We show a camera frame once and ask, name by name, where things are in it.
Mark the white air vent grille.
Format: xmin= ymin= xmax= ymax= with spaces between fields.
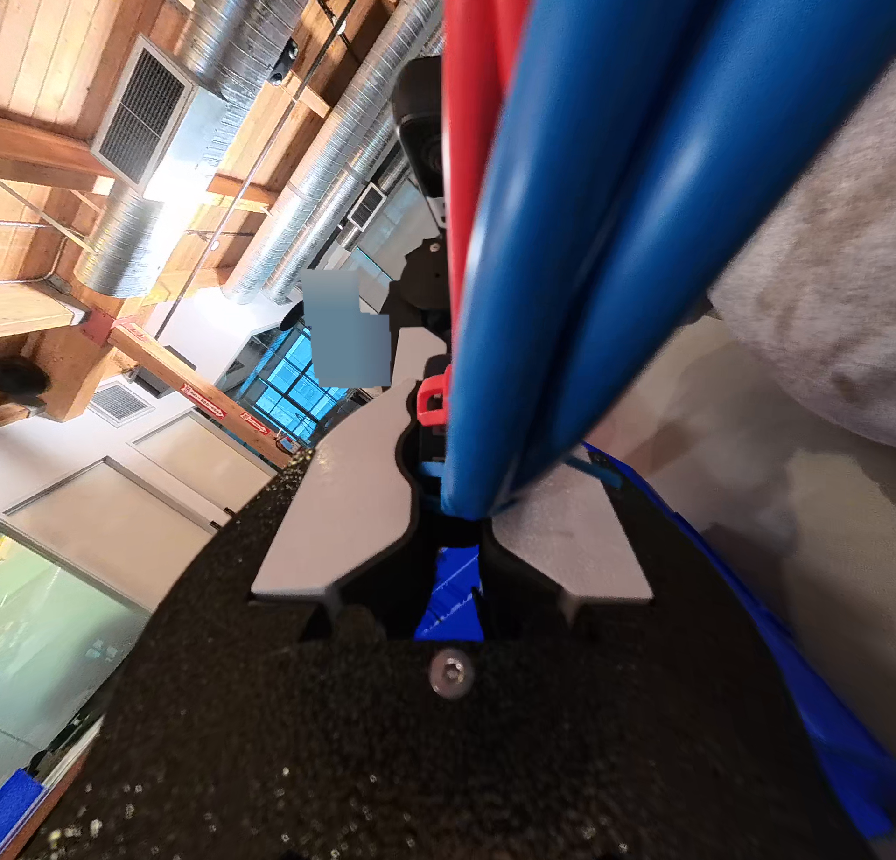
xmin=91 ymin=34 xmax=196 ymax=189

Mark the silver ventilation duct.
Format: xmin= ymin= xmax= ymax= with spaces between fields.
xmin=223 ymin=0 xmax=449 ymax=306
xmin=73 ymin=0 xmax=351 ymax=297

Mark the wooden post with red signs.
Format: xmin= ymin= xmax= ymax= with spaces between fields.
xmin=108 ymin=324 xmax=295 ymax=469

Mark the blue network cable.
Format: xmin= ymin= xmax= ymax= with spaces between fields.
xmin=440 ymin=0 xmax=896 ymax=521

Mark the blue plastic bin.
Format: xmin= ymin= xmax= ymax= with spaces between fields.
xmin=414 ymin=442 xmax=896 ymax=840

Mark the red network cable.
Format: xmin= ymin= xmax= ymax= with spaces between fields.
xmin=416 ymin=0 xmax=540 ymax=427

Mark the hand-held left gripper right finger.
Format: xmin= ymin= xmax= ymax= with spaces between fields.
xmin=483 ymin=462 xmax=655 ymax=629

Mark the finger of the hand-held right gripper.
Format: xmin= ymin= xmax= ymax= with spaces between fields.
xmin=391 ymin=327 xmax=449 ymax=388

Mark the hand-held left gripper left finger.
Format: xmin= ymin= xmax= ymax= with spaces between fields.
xmin=251 ymin=377 xmax=422 ymax=615

